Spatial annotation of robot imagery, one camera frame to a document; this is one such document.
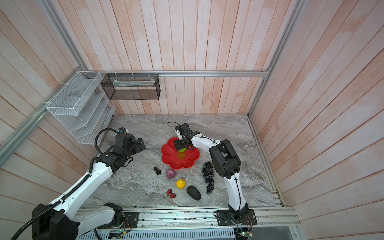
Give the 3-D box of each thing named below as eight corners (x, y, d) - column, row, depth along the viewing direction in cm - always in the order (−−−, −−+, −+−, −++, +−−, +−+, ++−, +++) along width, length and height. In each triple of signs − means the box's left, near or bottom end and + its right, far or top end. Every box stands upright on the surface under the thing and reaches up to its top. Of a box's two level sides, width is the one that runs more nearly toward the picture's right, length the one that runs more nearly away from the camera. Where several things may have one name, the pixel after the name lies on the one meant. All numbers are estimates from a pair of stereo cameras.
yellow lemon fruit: (176, 189, 85) (175, 186, 82) (176, 181, 88) (176, 179, 84) (185, 189, 85) (185, 186, 82) (185, 181, 88) (185, 179, 84)
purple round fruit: (166, 179, 88) (165, 176, 85) (167, 171, 92) (166, 168, 88) (175, 179, 88) (174, 176, 85) (175, 171, 92) (175, 168, 88)
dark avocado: (185, 191, 84) (185, 188, 81) (191, 186, 86) (191, 183, 83) (196, 203, 81) (197, 200, 77) (202, 197, 83) (202, 194, 79)
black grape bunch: (204, 193, 84) (204, 191, 80) (202, 164, 95) (202, 161, 91) (214, 193, 84) (215, 191, 80) (211, 165, 95) (212, 161, 91)
